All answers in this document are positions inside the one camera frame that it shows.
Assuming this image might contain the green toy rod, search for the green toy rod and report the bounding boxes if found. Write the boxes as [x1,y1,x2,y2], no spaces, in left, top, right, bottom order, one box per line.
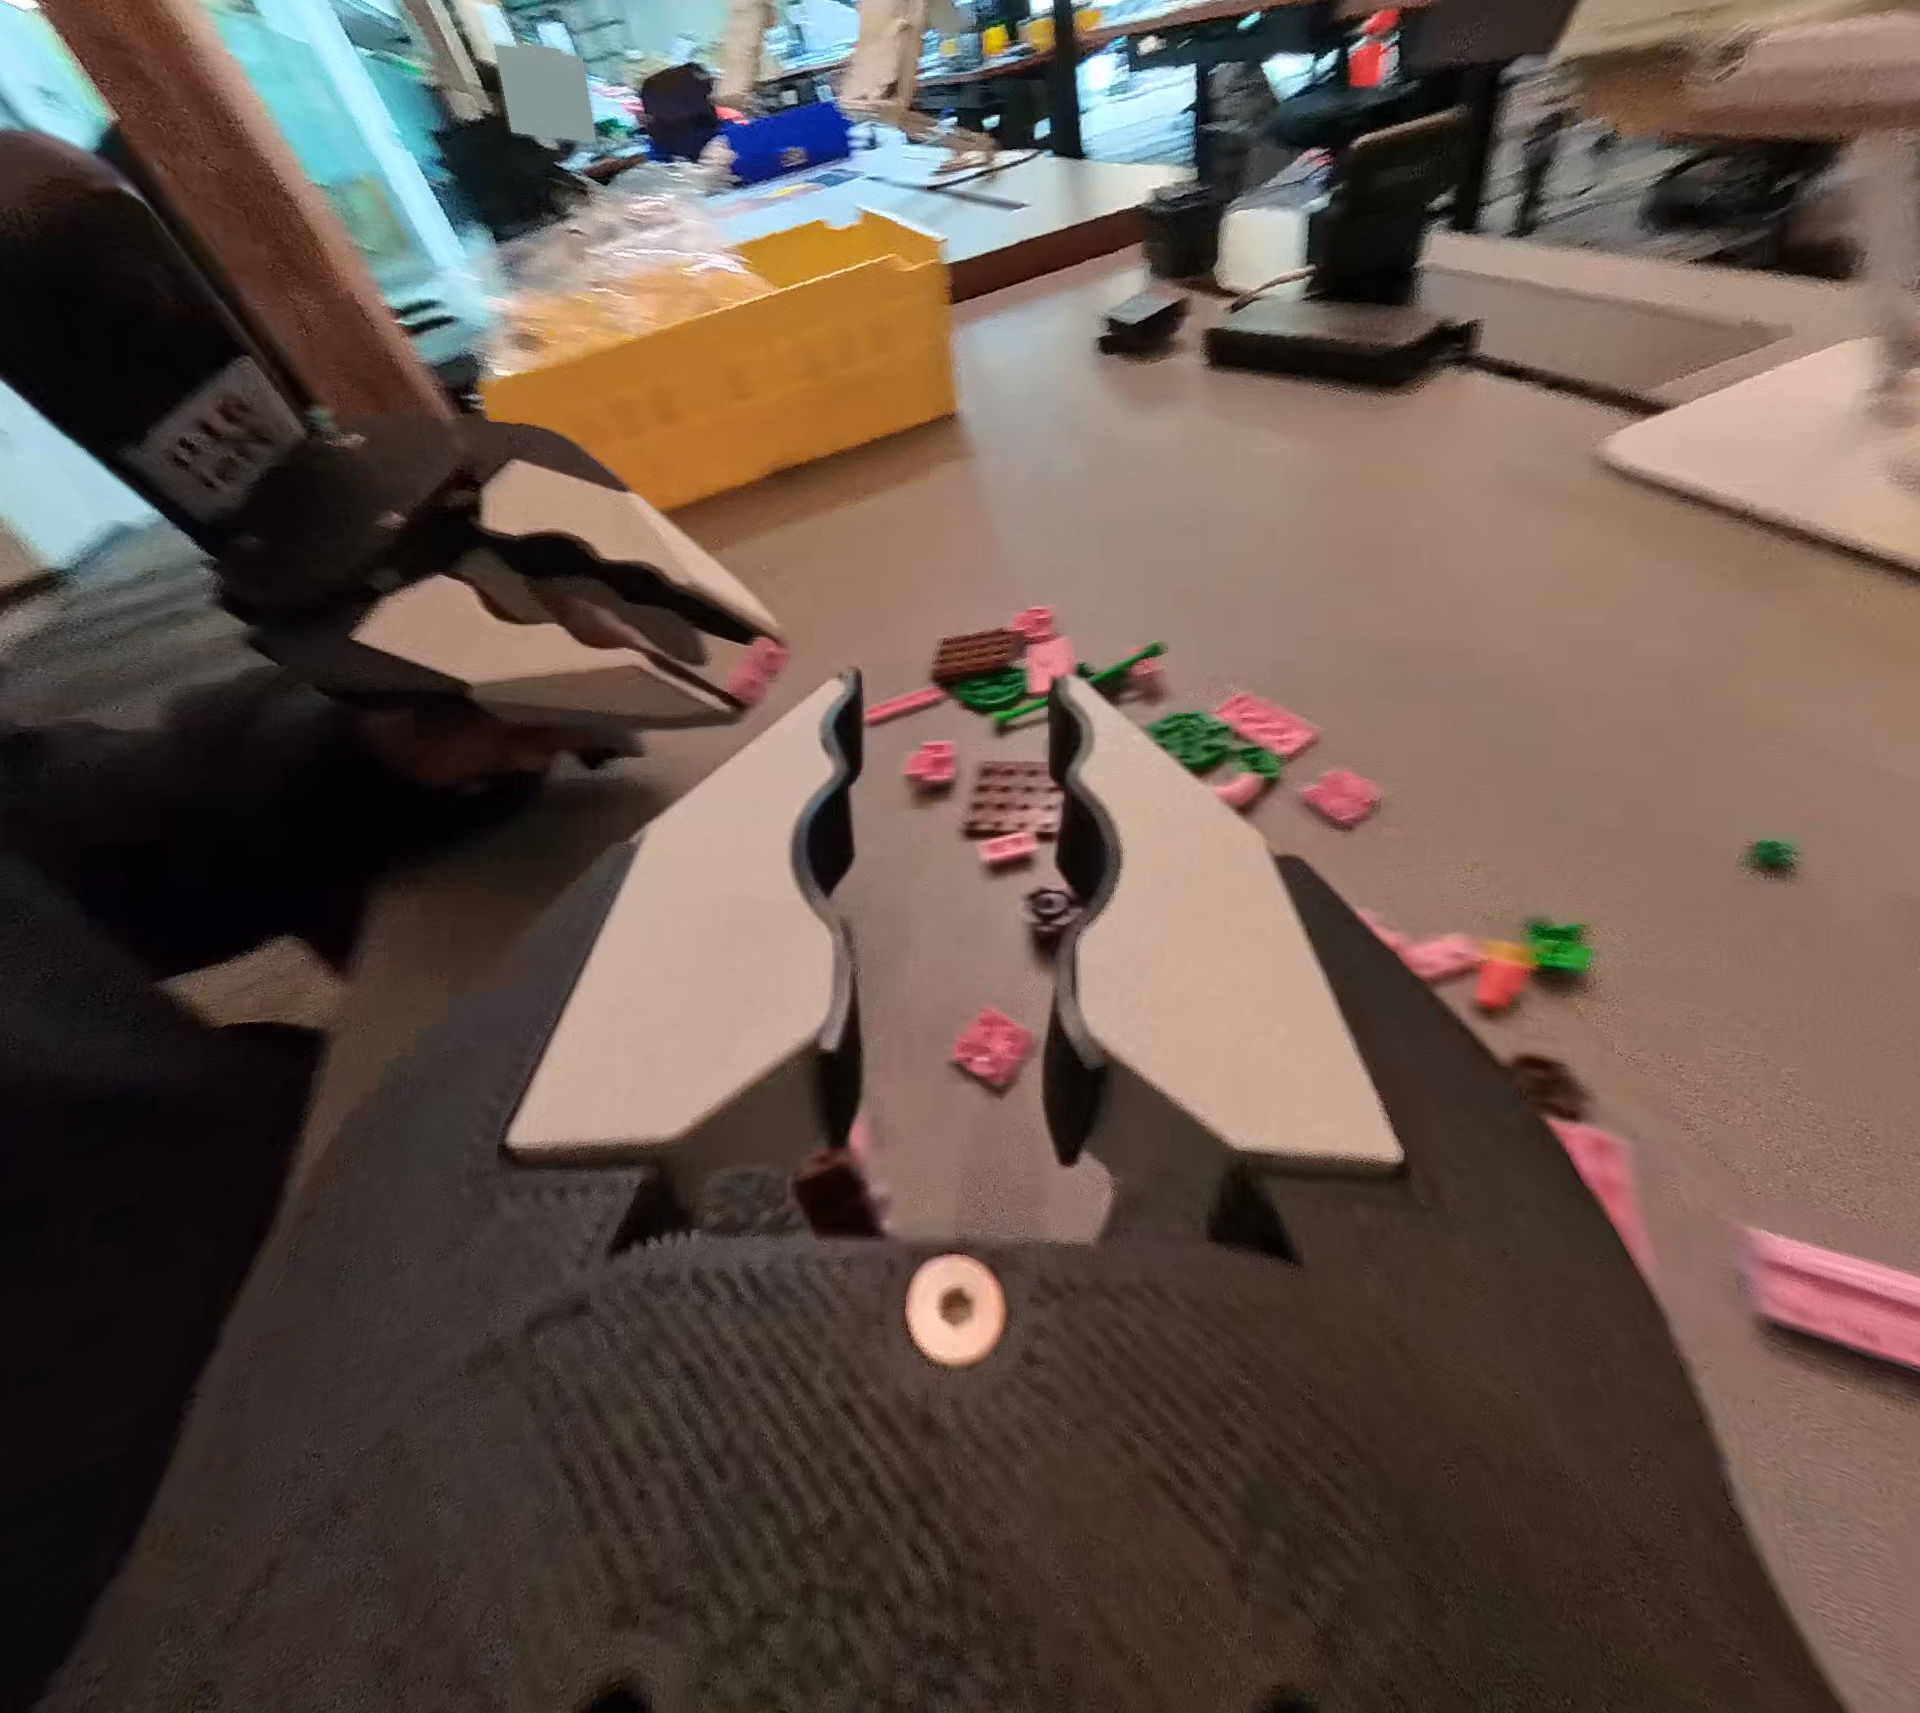
[995,639,1170,735]

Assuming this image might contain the black battery charger case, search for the black battery charger case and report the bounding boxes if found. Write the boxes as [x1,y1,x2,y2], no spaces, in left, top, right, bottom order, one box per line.
[1141,180,1224,283]

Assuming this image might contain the brown flower toy piece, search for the brown flower toy piece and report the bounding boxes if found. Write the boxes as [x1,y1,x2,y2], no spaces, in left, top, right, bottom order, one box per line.
[1503,1053,1596,1125]

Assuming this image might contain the blue plastic bin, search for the blue plastic bin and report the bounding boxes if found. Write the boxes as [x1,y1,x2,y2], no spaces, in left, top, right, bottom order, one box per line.
[715,101,853,189]

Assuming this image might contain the yellow plastic bin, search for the yellow plastic bin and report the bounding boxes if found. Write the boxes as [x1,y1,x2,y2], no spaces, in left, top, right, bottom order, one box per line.
[480,210,961,515]

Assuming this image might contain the person's left forearm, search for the person's left forearm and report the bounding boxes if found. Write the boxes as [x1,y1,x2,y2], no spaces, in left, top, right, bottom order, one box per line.
[0,671,498,994]

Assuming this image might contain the wooden edged table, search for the wooden edged table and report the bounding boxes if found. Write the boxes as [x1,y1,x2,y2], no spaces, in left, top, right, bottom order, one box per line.
[719,145,1202,304]

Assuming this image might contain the black charging dock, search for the black charging dock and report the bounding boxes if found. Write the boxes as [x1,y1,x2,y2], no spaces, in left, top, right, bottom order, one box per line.
[1303,115,1480,312]

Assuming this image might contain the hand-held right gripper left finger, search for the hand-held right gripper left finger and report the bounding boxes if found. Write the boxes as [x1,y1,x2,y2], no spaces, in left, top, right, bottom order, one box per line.
[502,667,870,1235]

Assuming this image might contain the pile of pink toy bricks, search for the pile of pink toy bricks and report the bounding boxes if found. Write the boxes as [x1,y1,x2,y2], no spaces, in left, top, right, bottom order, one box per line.
[861,602,1659,1281]

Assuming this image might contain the clear plastic bag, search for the clear plastic bag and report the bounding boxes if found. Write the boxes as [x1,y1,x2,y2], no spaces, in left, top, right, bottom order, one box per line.
[486,187,789,335]

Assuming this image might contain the brown square toy plate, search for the brown square toy plate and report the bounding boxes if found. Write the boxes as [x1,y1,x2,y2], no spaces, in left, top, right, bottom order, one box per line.
[928,626,1031,692]
[965,758,1067,842]

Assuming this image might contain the brown wooden pillar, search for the brown wooden pillar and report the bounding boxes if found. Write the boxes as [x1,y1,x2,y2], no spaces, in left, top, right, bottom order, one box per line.
[0,0,452,432]

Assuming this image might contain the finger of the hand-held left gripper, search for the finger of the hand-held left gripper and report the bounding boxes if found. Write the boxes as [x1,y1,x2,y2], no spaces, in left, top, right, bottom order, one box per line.
[356,570,747,730]
[461,461,786,674]

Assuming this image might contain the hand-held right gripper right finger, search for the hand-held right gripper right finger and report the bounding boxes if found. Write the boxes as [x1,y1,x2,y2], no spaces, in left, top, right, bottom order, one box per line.
[1042,674,1408,1243]

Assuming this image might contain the person's left hand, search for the person's left hand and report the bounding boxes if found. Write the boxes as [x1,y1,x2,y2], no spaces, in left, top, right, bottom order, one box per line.
[352,691,649,796]

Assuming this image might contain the white book stand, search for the white book stand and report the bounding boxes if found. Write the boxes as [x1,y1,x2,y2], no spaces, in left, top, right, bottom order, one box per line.
[1439,0,1920,575]

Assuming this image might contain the pink brown brick assembly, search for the pink brown brick assembly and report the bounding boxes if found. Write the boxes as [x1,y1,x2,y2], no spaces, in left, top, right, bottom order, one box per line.
[791,1117,889,1239]

